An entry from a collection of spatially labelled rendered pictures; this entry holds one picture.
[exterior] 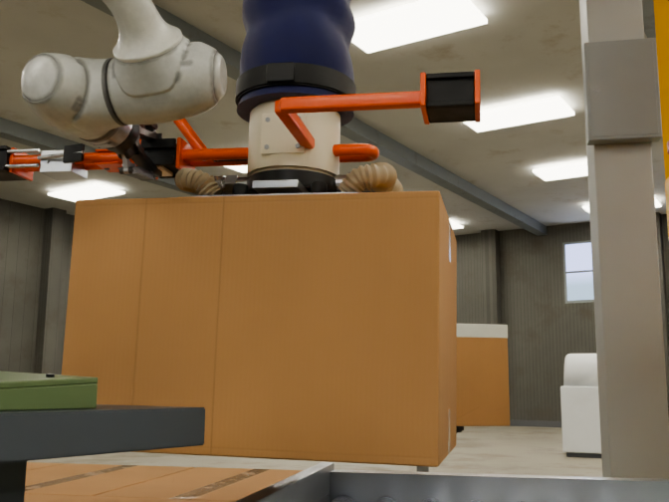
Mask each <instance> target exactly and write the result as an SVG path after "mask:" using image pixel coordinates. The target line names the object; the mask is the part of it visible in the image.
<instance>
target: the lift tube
mask: <svg viewBox="0 0 669 502"><path fill-rule="evenodd" d="M350 1H351V0H243V8H242V19H243V24H244V27H245V30H246V33H247V34H246V37H245V40H244V43H243V46H242V51H241V60H240V76H241V75H242V74H243V73H244V72H246V71H248V70H250V69H252V68H255V67H259V66H262V65H267V64H269V63H287V62H294V63H306V64H314V65H319V66H324V67H328V68H331V69H334V70H337V71H339V72H341V73H344V74H345V75H347V76H348V77H349V78H351V79H352V80H353V82H354V74H353V67H352V61H351V57H350V53H349V46H350V43H351V40H352V38H353V35H354V31H355V21H354V17H353V14H352V11H351V9H350V6H349V4H350ZM327 95H338V94H337V93H334V92H331V91H328V90H325V89H321V88H316V87H308V86H293V85H286V86H274V87H267V88H262V89H257V90H255V91H252V92H250V93H248V94H246V95H245V96H243V97H242V99H241V100H240V102H239V105H238V107H237V110H236V111H237V114H238V116H239V117H240V118H241V119H243V120H244V121H246V122H248V123H249V122H250V111H251V110H252V109H253V108H254V107H256V106H257V105H259V104H261V103H264V102H268V101H273V100H280V99H281V98H284V97H306V96H327ZM338 113H339V115H340V126H344V125H346V124H348V123H349V122H350V121H351V120H352V119H353V116H354V113H353V111H347V112H338Z"/></svg>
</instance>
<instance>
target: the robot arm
mask: <svg viewBox="0 0 669 502"><path fill-rule="evenodd" d="M102 1H103V2H104V3H105V4H106V5H107V6H108V7H109V9H110V10H111V12H112V14H113V16H114V18H115V20H116V23H117V26H118V31H119V38H118V41H117V43H116V45H115V46H114V48H113V50H112V52H113V55H114V58H108V59H91V58H83V57H72V56H70V55H66V54H59V53H42V54H38V55H36V56H34V57H33V58H32V59H31V60H29V61H28V63H27V64H26V65H25V67H24V69H23V71H22V77H21V88H22V97H23V99H24V100H25V102H26V103H27V105H28V106H29V107H30V108H31V110H32V111H33V112H34V113H35V114H36V115H37V116H38V117H39V118H40V119H42V120H43V121H44V122H45V123H47V124H48V125H50V126H52V127H53V128H55V129H57V130H59V131H61V132H63V133H65V134H67V135H70V136H73V137H79V138H80V139H82V140H84V141H86V142H88V143H90V144H91V145H93V146H95V147H98V148H106V149H108V150H110V151H112V152H115V153H116V154H117V156H118V157H119V158H120V159H122V167H120V168H119V173H120V174H129V175H131V176H133V177H135V178H137V179H139V180H141V181H150V180H155V178H156V177H161V176H173V172H172V171H170V170H169V169H167V168H166V167H164V166H163V165H158V166H156V165H155V164H154V163H153V161H152V160H151V159H150V158H149V157H148V156H147V155H146V153H145V152H144V148H143V147H142V146H141V145H140V143H139V139H140V138H141V139H157V138H162V133H156V130H157V129H158V124H163V123H168V122H173V121H178V120H182V119H186V118H190V117H193V116H196V115H199V114H201V113H204V112H206V111H208V110H210V109H212V108H213V107H215V106H216V105H217V103H218V102H219V101H220V100H221V99H222V98H223V97H224V95H225V93H226V89H227V68H226V63H225V60H224V58H223V57H222V55H220V54H219V52H218V51H217V50H216V49H214V48H213V47H211V46H209V45H207V44H204V43H202V42H190V41H189V39H187V38H185V37H184V36H183V35H182V33H181V31H180V29H179V28H177V27H174V26H171V25H169V24H167V23H166V22H165V21H164V20H163V19H162V18H161V16H160V14H159V13H158V11H157V9H156V8H155V6H154V4H153V2H152V1H151V0H102ZM140 126H141V127H140ZM130 158H131V159H132V160H133V161H134V163H132V162H131V161H130V160H129V159H130Z"/></svg>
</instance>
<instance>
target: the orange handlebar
mask: <svg viewBox="0 0 669 502"><path fill-rule="evenodd" d="M418 108H420V91H414V92H392V93H371V94H349V95H327V96H306V97H284V98H281V99H280V100H277V101H275V113H276V115H277V116H278V117H279V119H280V120H281V121H282V122H283V124H284V125H285V126H286V128H287V129H288V130H289V132H290V133H291V134H292V135H293V137H294V138H295V139H296V141H297V142H298V143H299V144H300V146H304V147H305V148H310V149H312V148H314V147H315V139H314V138H313V136H312V135H311V133H310V132H309V130H308V129H307V127H306V126H305V125H304V123H303V122H302V120H301V119H300V117H299V116H298V115H297V114H300V113H323V112H347V111H371V110H395V109H418ZM248 150H249V148H248V147H232V148H203V149H184V150H183V151H182V159H183V160H184V161H190V165H191V166H192V167H197V166H231V165H248V160H246V161H244V160H243V161H241V160H240V161H238V160H237V161H235V160H234V161H222V162H221V161H219V162H217V161H216V162H214V161H213V160H230V159H248ZM333 153H334V156H339V162H367V161H373V160H376V159H377V158H378V157H379V149H378V148H377V147H376V146H375V145H372V144H368V143H349V144H334V146H333ZM38 155H41V154H27V155H14V157H13V158H12V160H13V163H14V164H22V163H39V167H25V169H26V171H28V172H29V171H40V161H41V159H38V158H37V157H38ZM202 160H207V161H202ZM74 164H83V165H84V168H85V170H97V169H104V170H106V171H108V172H119V168H120V167H122V159H120V158H119V157H118V156H117V154H116V153H115V152H112V151H110V150H108V149H96V152H86V153H85V154H84V161H80V162H74Z"/></svg>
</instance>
